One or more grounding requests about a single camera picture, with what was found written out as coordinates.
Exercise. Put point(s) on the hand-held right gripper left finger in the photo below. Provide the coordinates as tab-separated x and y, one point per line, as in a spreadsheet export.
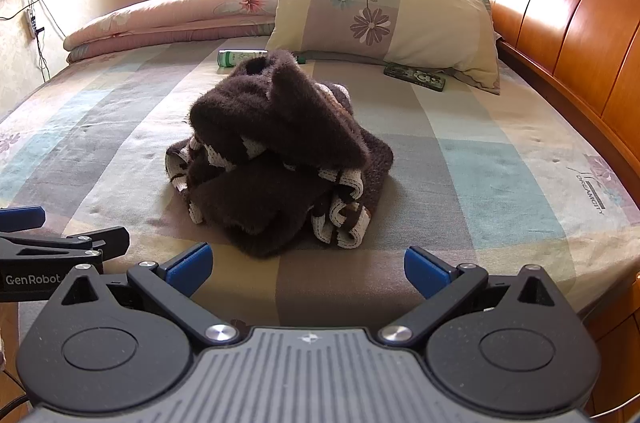
192	270

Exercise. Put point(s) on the folded pink floral quilt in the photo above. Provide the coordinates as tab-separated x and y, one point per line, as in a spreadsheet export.
175	18

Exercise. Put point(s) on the wooden headboard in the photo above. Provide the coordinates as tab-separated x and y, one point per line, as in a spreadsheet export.
560	28

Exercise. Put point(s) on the green glass bottle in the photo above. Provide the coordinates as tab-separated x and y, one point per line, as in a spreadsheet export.
235	58

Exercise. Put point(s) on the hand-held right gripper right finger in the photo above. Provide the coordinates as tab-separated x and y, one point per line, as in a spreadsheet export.
425	273

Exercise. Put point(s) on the wall power strip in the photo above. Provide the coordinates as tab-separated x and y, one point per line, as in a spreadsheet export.
31	23

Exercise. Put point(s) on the fuzzy brown sweater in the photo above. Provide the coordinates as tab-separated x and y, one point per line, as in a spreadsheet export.
280	128

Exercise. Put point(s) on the floral patchwork pillow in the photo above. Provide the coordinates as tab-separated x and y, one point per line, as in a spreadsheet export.
425	28

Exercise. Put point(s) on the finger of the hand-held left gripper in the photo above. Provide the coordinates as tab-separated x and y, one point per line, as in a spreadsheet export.
20	218
75	242

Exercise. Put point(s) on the dark green patterned flat case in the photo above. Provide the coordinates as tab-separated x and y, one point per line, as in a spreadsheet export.
415	77

